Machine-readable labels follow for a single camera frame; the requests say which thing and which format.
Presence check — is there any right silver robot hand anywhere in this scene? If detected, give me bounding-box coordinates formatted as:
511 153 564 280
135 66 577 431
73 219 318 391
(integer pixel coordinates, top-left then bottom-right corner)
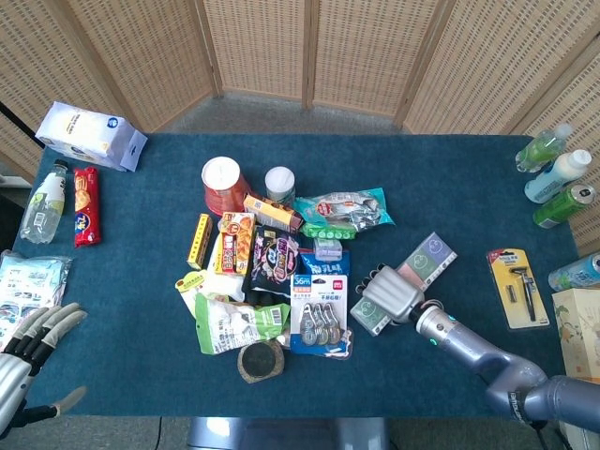
355 264 426 325

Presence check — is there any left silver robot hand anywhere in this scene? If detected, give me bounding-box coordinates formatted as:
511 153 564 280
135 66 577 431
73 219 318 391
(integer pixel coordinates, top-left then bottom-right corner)
0 302 89 430

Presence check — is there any pastel multi-pack strip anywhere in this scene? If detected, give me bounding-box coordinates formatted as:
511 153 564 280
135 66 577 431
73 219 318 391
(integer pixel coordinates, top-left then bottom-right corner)
349 232 458 338

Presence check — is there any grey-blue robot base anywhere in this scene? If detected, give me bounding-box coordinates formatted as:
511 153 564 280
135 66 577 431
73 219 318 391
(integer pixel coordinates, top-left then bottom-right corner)
187 415 390 450

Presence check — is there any metal hooks blister pack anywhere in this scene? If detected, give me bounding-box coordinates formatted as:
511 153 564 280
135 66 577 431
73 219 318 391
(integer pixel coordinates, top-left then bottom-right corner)
289 273 355 361

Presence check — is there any green candy snack package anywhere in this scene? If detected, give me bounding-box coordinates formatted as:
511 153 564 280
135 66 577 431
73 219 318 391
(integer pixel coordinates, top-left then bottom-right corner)
299 221 362 241

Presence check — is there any red biscuit pack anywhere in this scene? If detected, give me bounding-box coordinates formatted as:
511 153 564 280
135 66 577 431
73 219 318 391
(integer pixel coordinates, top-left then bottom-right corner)
73 166 102 248

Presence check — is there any white and green snack package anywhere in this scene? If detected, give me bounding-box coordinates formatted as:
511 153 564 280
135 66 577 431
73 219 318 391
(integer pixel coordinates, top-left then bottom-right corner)
174 269 210 320

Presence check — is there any white paper tissue bag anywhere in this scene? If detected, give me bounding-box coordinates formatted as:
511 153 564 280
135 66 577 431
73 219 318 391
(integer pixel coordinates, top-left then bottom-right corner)
35 100 149 173

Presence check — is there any blue milk candy bag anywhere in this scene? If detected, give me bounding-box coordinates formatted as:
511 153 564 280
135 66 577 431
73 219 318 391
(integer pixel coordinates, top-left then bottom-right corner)
297 247 352 278

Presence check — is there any small lilac plastic box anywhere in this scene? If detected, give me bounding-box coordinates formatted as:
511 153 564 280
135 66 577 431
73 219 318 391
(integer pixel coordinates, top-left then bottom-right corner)
312 237 345 263

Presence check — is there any clear plastic printed package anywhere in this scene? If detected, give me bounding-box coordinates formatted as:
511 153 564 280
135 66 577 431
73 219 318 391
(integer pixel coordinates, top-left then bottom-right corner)
0 250 74 353

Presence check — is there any teal fish snack bag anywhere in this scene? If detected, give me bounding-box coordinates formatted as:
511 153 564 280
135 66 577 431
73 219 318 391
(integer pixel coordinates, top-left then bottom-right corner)
292 187 397 233

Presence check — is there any black and purple snack bag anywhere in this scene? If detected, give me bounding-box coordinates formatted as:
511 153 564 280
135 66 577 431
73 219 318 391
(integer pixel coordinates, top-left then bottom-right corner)
242 225 302 299

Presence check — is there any razor on yellow blister card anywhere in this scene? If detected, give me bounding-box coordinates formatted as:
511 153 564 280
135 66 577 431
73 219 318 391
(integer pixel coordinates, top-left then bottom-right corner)
486 247 552 332

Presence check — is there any teal table cloth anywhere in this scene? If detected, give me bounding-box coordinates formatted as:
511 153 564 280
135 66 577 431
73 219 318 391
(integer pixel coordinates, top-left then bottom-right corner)
12 133 582 418

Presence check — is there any orange and brown carton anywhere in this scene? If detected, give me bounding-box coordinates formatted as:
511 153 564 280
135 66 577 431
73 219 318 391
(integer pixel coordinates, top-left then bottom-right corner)
242 193 305 234

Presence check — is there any small white lidded cup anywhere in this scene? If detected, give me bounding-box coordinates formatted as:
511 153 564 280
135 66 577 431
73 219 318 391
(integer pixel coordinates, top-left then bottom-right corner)
263 166 297 206

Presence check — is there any red and yellow curry box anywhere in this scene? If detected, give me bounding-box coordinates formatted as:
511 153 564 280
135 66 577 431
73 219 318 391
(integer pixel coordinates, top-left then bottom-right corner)
213 211 258 277

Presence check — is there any green and white snack bag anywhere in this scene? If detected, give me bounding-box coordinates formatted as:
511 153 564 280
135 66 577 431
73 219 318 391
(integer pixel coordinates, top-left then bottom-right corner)
194 292 293 356

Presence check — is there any plain white bag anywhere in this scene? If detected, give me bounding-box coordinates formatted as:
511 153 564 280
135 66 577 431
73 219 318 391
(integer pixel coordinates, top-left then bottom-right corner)
205 232 248 304

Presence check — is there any clear bottle with black cap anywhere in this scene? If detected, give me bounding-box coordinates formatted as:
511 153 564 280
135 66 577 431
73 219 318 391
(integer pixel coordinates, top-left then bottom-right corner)
19 158 70 245

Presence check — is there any light blue drink can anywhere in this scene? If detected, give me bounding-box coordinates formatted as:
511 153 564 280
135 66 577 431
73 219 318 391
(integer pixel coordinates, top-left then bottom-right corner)
547 252 600 292

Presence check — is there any green drink can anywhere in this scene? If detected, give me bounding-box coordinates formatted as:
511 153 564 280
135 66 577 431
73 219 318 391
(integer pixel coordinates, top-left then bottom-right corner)
532 183 597 230

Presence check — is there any cream floral print box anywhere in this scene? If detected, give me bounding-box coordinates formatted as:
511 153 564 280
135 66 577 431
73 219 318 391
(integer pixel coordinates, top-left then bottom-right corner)
551 288 600 382

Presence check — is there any red instant noodle cup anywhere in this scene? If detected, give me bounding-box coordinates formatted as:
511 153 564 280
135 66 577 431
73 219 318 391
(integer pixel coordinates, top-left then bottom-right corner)
201 156 253 218

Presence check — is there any white and light blue bottle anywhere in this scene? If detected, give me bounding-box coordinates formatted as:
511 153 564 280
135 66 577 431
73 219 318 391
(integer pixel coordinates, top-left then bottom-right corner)
523 148 593 204

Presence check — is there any narrow yellow box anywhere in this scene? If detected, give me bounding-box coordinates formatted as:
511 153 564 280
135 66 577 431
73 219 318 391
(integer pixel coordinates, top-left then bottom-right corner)
186 213 215 271

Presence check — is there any green drink clear bottle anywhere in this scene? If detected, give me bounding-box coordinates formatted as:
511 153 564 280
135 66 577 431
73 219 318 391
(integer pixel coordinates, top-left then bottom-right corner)
515 123 574 173

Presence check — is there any woven bamboo folding screen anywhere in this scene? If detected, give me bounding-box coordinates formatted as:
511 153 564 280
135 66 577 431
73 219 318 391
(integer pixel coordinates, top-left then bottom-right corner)
0 0 600 257

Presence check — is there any black pole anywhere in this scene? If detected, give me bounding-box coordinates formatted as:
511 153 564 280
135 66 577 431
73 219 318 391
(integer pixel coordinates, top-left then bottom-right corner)
0 100 44 149

